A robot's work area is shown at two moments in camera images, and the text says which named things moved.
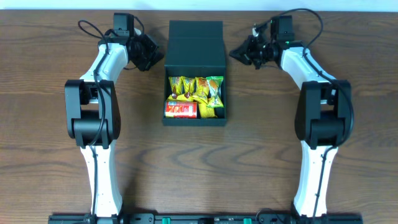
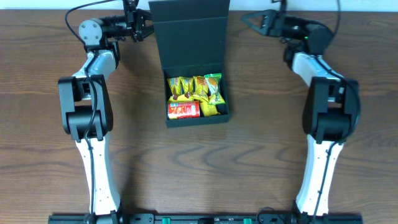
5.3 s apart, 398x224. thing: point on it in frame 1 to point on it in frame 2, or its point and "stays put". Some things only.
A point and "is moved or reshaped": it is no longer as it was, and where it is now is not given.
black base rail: [205, 218] stays put
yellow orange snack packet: [202, 89] is moved or reshaped
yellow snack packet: [206, 111] is moved or reshaped
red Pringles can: [181, 109] stays put
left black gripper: [155, 54] to [134, 27]
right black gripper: [244, 52] to [273, 24]
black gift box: [195, 48] is moved or reshaped
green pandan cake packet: [214, 83] is moved or reshaped
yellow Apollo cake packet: [176, 84] stays put
